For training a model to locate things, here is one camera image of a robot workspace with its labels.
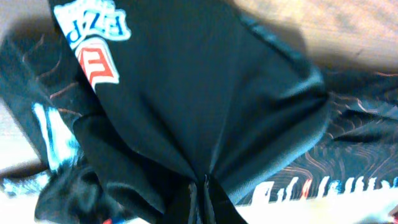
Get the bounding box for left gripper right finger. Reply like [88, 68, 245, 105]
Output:
[203, 175, 247, 224]

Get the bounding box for left gripper silver left finger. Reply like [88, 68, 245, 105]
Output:
[161, 182, 200, 224]

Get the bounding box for black patterned jersey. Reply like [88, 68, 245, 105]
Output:
[1, 1, 397, 223]

